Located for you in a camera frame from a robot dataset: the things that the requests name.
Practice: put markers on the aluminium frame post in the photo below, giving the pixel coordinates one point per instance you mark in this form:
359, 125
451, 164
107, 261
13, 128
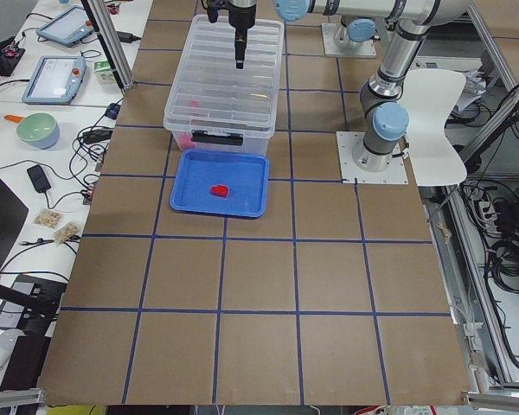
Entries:
109, 40

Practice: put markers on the clear plastic box lid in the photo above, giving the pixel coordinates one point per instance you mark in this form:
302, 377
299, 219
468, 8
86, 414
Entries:
231, 73

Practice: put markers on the white chair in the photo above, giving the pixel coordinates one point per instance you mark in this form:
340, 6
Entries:
429, 95

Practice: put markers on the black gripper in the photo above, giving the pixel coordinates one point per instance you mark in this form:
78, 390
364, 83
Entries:
240, 18

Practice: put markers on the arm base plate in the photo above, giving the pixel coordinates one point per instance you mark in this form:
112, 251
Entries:
359, 166
353, 41

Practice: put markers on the green bowl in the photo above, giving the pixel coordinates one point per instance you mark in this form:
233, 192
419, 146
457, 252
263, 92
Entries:
40, 130

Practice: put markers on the black power adapter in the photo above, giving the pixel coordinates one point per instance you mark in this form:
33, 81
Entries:
38, 179

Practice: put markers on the blue teach pendant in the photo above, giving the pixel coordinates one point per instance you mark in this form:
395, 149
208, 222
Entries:
55, 81
68, 28

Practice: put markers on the clear plastic storage box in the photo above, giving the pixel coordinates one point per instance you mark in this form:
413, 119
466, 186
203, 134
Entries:
222, 129

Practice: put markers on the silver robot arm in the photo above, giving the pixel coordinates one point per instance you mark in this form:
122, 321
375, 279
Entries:
387, 120

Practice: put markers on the blue plastic tray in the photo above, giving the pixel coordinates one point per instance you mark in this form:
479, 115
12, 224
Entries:
246, 175

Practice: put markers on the toy carrot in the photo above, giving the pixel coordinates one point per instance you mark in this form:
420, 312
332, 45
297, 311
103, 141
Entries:
13, 118

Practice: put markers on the green white carton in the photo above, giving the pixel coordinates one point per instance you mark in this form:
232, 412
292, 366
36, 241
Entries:
103, 72

